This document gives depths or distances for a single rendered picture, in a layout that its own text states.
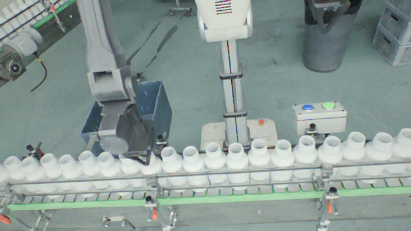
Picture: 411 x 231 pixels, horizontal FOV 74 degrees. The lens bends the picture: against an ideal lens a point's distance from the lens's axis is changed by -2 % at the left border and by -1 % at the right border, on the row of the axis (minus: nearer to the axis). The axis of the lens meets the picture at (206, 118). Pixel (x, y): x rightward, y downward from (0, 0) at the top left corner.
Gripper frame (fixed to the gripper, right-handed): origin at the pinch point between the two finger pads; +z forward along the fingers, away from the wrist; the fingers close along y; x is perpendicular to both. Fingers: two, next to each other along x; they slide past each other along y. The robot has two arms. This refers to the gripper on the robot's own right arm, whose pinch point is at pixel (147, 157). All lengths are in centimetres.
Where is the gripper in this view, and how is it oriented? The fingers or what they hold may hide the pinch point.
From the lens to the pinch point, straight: 76.3
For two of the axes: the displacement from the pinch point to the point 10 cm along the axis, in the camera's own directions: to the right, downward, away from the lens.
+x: 9.9, -0.7, -1.2
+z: 1.4, 6.9, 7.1
